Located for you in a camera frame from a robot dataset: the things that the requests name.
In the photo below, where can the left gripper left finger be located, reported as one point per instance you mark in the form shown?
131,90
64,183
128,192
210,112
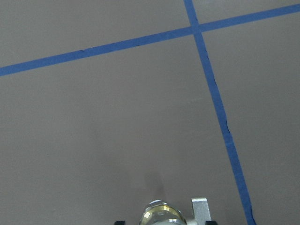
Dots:
119,223

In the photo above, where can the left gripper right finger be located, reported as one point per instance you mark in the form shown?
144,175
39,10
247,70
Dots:
210,223

